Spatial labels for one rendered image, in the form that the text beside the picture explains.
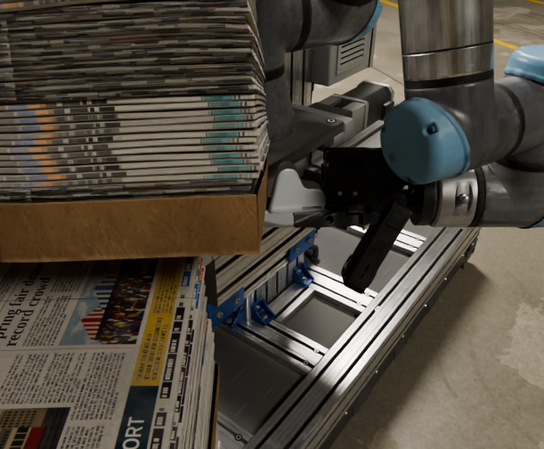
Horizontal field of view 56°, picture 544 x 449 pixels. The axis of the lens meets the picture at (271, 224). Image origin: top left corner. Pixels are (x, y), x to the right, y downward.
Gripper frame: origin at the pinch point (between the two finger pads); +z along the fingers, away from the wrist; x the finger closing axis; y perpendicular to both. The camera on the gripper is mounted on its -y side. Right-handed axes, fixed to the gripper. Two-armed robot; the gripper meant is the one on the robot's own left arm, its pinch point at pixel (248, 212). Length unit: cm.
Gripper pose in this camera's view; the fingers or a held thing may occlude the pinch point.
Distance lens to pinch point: 58.4
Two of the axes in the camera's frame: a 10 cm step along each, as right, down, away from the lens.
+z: -10.0, 0.0, 0.2
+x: -0.2, 1.9, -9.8
